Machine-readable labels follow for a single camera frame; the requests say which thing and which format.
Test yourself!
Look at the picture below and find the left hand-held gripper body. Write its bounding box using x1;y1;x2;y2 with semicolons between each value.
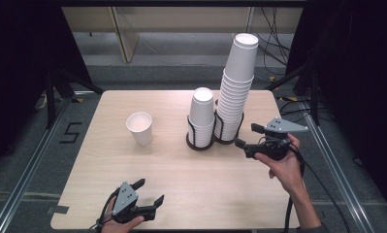
112;182;156;224

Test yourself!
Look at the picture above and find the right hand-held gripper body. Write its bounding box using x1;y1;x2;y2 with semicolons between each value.
244;116;309;161

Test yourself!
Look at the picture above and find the black wire cup holder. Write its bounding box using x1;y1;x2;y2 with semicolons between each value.
185;108;245;152

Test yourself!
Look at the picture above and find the white paper cup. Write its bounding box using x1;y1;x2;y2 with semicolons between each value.
125;111;153;147

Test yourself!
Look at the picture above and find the short stack of paper cups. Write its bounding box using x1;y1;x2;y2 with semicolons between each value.
187;86;216;149

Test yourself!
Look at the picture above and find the tall stack of paper cups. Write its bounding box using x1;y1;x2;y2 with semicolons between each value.
213;32;260;143

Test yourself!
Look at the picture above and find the person's right hand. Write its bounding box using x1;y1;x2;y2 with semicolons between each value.
253;133;307;196

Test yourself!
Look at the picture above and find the person's left hand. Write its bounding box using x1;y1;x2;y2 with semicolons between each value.
100;207;145;233

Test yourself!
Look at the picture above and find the black metal stand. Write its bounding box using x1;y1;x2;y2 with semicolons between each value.
265;48;322;126
45;67;105;130

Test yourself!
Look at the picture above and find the dark curtain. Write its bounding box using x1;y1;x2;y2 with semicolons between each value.
0;0;93;174
284;0;387;224

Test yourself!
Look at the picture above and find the beige cabinet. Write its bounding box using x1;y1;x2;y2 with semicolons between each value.
61;6;304;64

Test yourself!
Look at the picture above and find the left hand-held gripper cable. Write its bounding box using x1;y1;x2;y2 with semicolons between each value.
88;188;121;233

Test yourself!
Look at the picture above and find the hand-held gripper cable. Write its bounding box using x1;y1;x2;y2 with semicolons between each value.
88;188;121;233
283;141;307;233

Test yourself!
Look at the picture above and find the metal floor rail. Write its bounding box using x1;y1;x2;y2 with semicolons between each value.
301;108;378;233
0;92;73;233

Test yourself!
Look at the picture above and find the long black floor cable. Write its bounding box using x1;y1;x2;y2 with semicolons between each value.
305;159;352;233

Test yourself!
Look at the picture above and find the right hand-held gripper cable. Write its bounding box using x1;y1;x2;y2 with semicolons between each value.
283;141;307;233

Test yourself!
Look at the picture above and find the bundle of black cables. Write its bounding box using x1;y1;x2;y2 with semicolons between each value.
248;6;293;78

